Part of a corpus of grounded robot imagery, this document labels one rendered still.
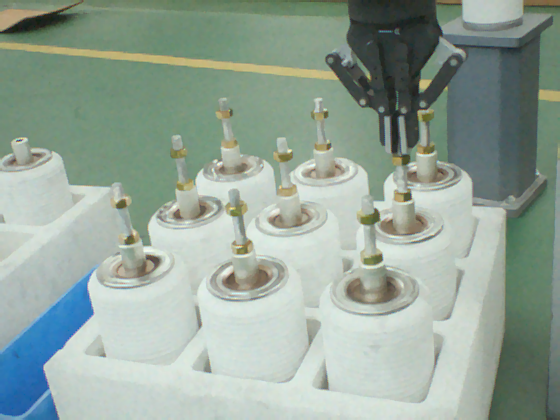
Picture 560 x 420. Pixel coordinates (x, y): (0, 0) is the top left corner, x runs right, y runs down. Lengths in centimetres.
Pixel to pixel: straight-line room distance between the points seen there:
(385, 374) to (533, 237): 65
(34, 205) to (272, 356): 49
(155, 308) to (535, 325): 53
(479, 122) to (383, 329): 70
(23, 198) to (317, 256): 46
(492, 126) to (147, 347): 73
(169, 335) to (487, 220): 40
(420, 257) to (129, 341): 28
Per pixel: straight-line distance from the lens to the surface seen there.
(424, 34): 67
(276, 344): 69
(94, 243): 111
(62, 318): 101
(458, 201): 84
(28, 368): 98
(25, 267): 100
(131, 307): 72
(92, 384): 76
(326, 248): 77
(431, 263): 74
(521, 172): 133
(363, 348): 64
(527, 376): 98
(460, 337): 73
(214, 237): 81
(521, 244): 124
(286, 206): 78
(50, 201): 108
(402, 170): 73
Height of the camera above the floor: 61
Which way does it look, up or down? 26 degrees down
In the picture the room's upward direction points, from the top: 8 degrees counter-clockwise
